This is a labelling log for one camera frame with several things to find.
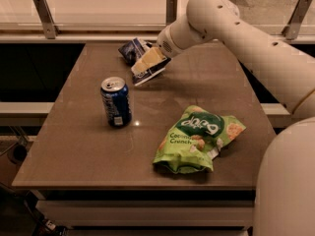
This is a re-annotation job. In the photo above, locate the blue chip bag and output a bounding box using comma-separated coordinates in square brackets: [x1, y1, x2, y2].
[118, 37, 170, 86]

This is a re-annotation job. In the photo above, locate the metal railing bracket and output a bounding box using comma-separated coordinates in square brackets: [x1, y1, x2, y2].
[282, 0, 313, 40]
[32, 0, 58, 39]
[165, 0, 178, 25]

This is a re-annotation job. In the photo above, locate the blue soda can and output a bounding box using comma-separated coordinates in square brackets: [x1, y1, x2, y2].
[100, 77, 132, 127]

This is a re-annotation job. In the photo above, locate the glass railing panel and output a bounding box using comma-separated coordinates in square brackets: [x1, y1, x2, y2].
[0, 0, 315, 35]

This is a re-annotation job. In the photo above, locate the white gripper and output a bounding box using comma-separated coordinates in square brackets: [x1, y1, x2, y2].
[131, 26, 183, 75]

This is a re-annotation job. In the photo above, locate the middle metal railing bracket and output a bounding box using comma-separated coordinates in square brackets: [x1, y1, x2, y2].
[165, 0, 178, 25]

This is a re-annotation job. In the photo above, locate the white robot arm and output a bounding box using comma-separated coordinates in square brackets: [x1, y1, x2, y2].
[157, 0, 315, 236]

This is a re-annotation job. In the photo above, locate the left metal railing bracket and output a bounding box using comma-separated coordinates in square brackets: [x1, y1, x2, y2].
[32, 0, 58, 39]

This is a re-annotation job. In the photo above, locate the right metal railing bracket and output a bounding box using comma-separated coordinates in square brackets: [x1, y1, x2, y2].
[282, 0, 313, 40]

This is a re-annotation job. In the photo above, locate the green coconut crunch snack bag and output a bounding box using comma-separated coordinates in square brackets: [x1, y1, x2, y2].
[153, 105, 246, 174]

